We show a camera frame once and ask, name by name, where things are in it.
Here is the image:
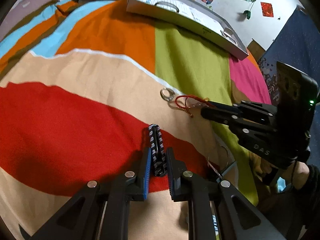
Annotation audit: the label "red string bracelet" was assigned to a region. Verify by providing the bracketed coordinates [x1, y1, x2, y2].
[174, 94, 213, 119]

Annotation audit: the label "silver hair claw clip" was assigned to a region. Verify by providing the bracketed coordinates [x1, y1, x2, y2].
[221, 27, 238, 46]

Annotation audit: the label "silver bangle rings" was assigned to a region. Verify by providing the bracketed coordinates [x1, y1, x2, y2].
[154, 1, 180, 14]

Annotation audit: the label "person's right hand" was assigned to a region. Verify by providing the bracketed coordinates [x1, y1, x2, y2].
[249, 152, 310, 189]

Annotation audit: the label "dark blue hanging cloth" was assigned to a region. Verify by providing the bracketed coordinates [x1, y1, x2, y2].
[257, 4, 320, 170]

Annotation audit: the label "grey tray with paper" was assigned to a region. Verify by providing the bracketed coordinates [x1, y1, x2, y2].
[126, 0, 248, 60]

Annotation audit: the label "colourful patchwork bedspread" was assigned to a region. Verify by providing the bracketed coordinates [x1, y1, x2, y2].
[1, 0, 270, 239]

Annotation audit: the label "silver ring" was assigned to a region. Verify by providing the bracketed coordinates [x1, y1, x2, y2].
[160, 87, 176, 102]

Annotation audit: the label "green wall hook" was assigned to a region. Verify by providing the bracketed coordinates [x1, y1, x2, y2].
[243, 10, 251, 20]

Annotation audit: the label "red paper on wall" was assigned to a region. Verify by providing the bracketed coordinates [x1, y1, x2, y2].
[260, 2, 274, 17]

